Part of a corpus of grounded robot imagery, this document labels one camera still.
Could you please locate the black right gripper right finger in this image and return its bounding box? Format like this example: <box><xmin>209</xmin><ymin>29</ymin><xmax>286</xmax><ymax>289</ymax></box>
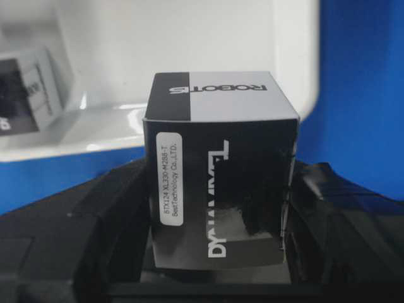
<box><xmin>284</xmin><ymin>161</ymin><xmax>403</xmax><ymax>302</ymax></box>

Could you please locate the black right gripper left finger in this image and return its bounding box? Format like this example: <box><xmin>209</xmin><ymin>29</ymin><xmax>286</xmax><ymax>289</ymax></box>
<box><xmin>1</xmin><ymin>159</ymin><xmax>150</xmax><ymax>302</ymax></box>

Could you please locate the black grey Robotis box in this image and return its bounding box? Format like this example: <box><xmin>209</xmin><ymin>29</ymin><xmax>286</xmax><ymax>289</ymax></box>
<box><xmin>143</xmin><ymin>71</ymin><xmax>300</xmax><ymax>270</ymax></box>

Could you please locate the black grey box in tray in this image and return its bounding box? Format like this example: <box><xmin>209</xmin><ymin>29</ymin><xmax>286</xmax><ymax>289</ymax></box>
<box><xmin>1</xmin><ymin>46</ymin><xmax>62</xmax><ymax>137</ymax></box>

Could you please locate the white plastic tray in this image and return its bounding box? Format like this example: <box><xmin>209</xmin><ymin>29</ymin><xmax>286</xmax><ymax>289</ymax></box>
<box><xmin>1</xmin><ymin>1</ymin><xmax>321</xmax><ymax>162</ymax></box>

